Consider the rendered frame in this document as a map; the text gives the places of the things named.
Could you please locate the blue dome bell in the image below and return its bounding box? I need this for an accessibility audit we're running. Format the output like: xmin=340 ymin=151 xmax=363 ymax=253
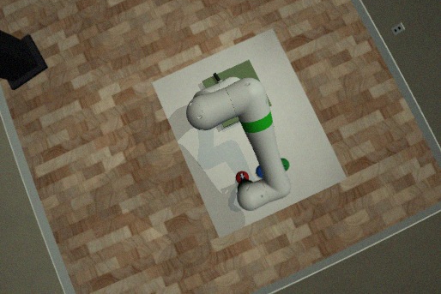
xmin=256 ymin=165 xmax=263 ymax=178

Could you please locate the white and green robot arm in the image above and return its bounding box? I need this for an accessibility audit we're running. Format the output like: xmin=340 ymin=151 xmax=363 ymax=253
xmin=186 ymin=73 xmax=291 ymax=211

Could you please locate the green dome bell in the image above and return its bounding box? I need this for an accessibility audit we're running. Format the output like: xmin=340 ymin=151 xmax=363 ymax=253
xmin=281 ymin=158 xmax=289 ymax=171

